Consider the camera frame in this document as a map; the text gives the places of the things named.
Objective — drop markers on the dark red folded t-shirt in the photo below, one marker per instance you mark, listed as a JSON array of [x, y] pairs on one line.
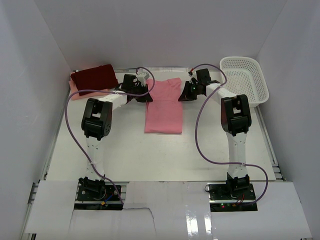
[[96, 78]]

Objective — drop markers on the white front cover board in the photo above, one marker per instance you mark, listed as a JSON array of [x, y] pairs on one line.
[[166, 211]]

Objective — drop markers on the white perforated plastic basket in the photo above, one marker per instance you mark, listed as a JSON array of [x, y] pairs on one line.
[[244, 76]]

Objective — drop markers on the pink t-shirt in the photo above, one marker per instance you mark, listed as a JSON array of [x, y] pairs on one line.
[[164, 115]]

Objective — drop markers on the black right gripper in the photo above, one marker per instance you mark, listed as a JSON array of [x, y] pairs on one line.
[[186, 96]]

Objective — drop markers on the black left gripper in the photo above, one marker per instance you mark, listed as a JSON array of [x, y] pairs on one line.
[[144, 99]]

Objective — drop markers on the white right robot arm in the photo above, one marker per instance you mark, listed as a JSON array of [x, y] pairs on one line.
[[235, 118]]

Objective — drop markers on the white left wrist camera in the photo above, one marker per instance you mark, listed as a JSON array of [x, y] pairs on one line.
[[142, 77]]

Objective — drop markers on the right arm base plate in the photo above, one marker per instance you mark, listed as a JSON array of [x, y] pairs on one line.
[[220, 200]]

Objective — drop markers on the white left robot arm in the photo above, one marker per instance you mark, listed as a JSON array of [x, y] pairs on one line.
[[97, 117]]

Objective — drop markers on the white paper sheet at wall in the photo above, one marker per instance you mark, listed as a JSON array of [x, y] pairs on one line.
[[168, 69]]

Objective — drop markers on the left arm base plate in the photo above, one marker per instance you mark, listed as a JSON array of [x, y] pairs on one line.
[[107, 199]]

